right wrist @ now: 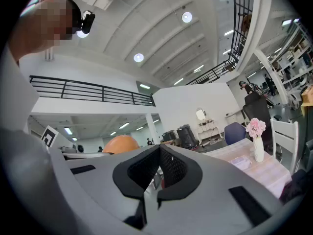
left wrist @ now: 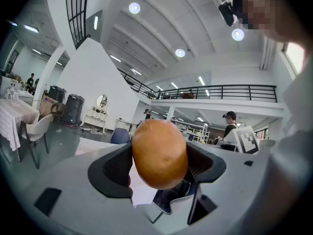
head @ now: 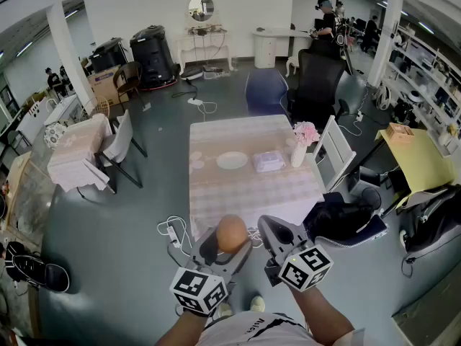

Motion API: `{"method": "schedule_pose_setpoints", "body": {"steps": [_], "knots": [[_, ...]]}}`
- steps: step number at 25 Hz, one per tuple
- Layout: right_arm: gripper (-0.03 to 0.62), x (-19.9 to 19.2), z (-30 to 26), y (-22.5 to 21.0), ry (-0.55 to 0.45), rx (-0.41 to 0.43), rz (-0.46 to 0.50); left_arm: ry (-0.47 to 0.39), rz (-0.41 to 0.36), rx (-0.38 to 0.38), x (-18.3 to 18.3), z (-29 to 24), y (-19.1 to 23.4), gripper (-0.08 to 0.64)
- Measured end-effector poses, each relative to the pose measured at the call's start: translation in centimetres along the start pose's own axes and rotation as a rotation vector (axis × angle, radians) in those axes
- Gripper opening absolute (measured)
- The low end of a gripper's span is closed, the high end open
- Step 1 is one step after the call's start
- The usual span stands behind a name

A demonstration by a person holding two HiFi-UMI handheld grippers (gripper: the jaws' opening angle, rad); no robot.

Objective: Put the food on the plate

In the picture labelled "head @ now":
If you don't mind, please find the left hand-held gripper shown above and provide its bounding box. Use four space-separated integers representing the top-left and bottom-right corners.
169 227 254 318

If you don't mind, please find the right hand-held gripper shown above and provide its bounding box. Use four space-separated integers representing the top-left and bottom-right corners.
256 214 334 293

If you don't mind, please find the white plate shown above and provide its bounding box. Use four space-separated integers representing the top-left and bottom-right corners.
215 151 249 171

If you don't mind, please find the person's right forearm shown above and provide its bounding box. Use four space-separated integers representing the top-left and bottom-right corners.
290 285 357 346

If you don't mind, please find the person's left forearm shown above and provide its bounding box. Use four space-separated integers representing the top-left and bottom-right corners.
154 308 218 346

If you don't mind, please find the blue chair with black jacket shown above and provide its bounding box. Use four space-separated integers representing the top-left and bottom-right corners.
303 191 389 249

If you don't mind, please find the table with pink checked cloth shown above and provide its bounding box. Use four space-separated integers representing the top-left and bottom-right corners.
188 114 326 243

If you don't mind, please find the white wet wipes packet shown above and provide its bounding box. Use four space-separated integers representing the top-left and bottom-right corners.
251 149 287 174

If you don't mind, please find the white ribbed vase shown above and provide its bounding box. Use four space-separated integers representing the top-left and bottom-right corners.
290 143 308 169

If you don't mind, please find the person's white shirt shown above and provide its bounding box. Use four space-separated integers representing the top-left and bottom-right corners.
196 311 327 346

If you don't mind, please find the black floor fan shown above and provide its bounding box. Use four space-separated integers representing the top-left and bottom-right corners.
359 185 383 214

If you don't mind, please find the white slatted chair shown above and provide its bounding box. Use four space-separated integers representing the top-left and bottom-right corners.
312 115 358 194

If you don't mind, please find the pink flower bunch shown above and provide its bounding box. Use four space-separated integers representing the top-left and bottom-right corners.
292 120 321 146

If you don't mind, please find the grey office chair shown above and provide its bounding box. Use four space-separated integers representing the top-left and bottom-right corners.
398 184 461 257

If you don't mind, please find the yellow table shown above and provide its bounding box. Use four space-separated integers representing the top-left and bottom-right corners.
373 127 457 210

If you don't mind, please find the blue padded chair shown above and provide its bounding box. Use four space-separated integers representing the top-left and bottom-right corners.
245 68 290 117

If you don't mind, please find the wooden box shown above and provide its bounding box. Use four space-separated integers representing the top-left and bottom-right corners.
385 122 416 144

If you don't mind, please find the grey shell chair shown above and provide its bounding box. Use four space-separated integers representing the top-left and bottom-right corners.
96 109 149 195

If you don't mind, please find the black mesh office chair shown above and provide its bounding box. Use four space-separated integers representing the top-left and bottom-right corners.
287 48 351 126

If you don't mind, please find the white stool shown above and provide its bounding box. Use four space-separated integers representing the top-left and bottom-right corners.
285 56 300 78

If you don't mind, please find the small table with pink cloth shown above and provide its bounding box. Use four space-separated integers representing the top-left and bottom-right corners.
46 112 113 193

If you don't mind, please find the white curved desk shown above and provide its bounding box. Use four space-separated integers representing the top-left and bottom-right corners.
251 27 313 69

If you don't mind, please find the brown wicker chair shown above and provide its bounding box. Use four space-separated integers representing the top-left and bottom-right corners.
112 61 146 105

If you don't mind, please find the white storage shelf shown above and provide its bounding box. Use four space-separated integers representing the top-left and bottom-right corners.
380 22 461 154

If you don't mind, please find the cardboard box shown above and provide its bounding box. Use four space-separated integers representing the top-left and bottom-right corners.
87 66 131 108

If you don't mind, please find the white dotted cushion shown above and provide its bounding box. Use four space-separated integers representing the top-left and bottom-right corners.
43 122 68 150

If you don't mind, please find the large black round machine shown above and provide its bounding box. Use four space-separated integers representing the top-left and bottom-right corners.
129 25 178 91

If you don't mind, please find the white dressing table with mirror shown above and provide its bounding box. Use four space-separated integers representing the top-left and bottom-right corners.
174 0 236 76

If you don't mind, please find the black printer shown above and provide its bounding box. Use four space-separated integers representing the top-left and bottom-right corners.
89 37 127 74

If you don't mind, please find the white cabinet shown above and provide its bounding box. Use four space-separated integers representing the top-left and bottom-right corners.
15 97 50 144

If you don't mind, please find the white power strip with cable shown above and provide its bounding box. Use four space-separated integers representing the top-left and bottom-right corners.
156 215 194 258
187 97 218 123

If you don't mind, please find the white wire chair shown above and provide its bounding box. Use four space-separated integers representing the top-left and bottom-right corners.
84 95 111 119

